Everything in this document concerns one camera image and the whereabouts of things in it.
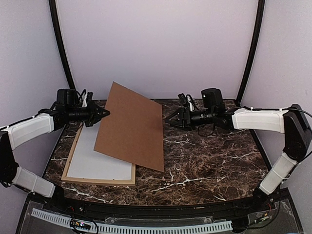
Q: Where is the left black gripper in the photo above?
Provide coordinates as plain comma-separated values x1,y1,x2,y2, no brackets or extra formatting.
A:
66,100,110,127

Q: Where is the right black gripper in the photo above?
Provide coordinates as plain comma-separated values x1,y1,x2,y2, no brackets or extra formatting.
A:
165,107,215,131

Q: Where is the brown backing board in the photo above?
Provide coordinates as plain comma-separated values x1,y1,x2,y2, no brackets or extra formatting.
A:
94,82,164,172

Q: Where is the blue landscape photo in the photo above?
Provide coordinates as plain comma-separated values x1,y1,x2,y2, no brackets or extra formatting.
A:
66,125,134,181

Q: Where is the light wooden picture frame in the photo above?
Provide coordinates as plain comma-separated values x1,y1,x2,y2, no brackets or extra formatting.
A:
60,123,137,188

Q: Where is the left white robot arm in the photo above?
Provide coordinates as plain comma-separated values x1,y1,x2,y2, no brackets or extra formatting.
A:
0,103,110,213

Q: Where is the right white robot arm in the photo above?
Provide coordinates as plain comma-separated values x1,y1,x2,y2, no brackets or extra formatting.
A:
165,104,312,212

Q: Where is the small circuit board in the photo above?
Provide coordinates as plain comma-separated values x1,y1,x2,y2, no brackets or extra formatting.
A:
69,219,91,232

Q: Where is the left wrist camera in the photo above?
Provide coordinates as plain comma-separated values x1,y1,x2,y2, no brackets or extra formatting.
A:
56,89,93,107

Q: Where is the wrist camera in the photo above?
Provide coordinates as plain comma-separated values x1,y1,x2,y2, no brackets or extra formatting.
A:
177,87,226,113
56,89,93,107

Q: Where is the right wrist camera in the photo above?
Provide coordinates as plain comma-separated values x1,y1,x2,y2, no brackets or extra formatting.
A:
177,87,226,113

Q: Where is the white slotted cable duct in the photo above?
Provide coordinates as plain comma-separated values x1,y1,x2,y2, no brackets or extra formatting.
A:
31,208,233,234

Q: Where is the left black corner post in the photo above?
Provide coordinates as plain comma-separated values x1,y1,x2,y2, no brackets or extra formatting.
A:
48,0,79,99

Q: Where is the black corner post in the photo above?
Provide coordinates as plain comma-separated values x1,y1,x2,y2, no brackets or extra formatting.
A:
235,0,266,105
48,0,79,99

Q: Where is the black front rail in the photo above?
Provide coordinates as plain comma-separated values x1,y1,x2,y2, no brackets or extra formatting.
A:
24,189,291,220

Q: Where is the right black corner post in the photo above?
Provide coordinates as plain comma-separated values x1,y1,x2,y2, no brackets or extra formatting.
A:
235,0,266,105

